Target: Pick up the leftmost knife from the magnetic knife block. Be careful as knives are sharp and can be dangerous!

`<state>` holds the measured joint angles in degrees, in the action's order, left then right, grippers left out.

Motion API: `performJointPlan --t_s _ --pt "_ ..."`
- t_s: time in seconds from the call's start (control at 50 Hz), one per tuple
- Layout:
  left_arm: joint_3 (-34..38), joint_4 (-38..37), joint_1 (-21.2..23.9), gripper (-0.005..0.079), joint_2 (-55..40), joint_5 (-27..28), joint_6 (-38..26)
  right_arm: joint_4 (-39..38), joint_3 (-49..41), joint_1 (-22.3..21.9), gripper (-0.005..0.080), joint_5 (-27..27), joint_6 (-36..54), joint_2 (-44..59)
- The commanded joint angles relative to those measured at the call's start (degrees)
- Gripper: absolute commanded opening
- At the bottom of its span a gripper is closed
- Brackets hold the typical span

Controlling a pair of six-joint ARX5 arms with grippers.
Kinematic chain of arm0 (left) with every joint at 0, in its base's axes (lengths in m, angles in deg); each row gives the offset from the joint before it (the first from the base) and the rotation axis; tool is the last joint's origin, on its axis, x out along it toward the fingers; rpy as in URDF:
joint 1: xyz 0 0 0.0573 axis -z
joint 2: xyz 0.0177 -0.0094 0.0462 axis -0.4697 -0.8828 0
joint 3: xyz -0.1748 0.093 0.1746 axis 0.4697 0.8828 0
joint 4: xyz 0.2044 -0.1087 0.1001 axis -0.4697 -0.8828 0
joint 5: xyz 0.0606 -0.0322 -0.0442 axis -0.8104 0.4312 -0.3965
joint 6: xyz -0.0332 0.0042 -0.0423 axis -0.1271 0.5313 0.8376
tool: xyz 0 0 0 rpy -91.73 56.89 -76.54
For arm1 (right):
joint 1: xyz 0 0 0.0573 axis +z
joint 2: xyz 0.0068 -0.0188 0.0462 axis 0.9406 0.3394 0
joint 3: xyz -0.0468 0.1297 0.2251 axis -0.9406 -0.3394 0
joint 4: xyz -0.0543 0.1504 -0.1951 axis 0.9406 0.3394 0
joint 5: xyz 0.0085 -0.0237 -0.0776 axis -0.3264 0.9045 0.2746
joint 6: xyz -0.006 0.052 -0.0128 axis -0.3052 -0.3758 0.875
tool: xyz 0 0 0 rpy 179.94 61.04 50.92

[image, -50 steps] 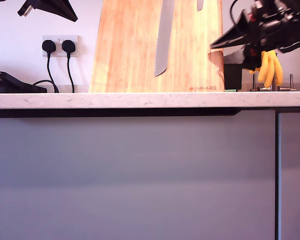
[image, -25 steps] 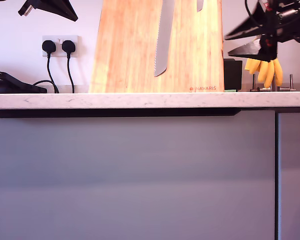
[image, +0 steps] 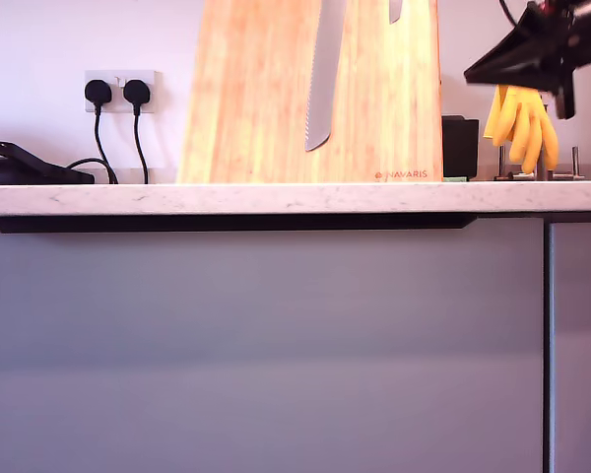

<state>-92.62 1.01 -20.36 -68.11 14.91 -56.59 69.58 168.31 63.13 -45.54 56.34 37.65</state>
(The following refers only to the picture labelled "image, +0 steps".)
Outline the black container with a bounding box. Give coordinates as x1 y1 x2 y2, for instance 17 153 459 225
441 114 481 178

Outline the black camera cable loop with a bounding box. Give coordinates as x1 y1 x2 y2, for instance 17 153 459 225
496 0 528 31

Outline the narrow grey cabinet door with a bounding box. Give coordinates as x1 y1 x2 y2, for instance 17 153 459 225
551 222 591 473

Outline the black plug cable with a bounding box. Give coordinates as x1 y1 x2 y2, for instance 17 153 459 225
93 102 119 185
132 103 150 185

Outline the long serrated bread knife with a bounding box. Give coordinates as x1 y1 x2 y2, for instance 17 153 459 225
304 0 347 153

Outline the white double wall socket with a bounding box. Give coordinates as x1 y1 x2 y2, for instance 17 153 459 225
84 69 160 114

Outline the black cabinet handle rail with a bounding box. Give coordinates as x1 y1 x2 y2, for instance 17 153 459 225
0 215 477 233

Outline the wide grey cabinet door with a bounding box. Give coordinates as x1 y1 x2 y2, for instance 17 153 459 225
0 221 546 473

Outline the black countertop appliance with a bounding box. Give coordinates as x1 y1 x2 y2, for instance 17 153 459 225
0 140 96 186

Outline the black appliance cable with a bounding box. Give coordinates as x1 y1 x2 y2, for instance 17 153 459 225
66 157 117 185

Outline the yellow rubber glove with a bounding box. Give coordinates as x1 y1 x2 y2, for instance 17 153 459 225
483 84 560 174

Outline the black mains plug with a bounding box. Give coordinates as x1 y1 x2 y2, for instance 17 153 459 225
122 79 152 106
84 79 113 105

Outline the wooden magnetic knife block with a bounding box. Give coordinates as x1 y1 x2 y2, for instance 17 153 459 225
175 0 445 183

